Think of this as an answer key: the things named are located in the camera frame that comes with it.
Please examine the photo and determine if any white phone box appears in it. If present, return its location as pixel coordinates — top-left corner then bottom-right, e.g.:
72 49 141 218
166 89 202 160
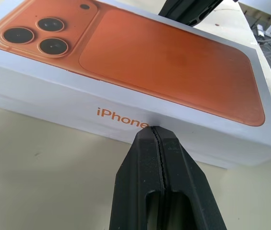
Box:
0 0 271 170

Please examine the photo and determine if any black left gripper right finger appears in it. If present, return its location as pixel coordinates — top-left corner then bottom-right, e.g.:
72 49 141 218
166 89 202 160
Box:
154 127 223 230

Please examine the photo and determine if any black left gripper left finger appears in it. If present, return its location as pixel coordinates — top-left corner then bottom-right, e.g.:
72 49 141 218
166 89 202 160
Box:
109 126 165 230

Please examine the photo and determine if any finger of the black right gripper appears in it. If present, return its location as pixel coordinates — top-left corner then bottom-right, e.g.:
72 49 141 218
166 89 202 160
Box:
157 0 183 20
177 0 223 27

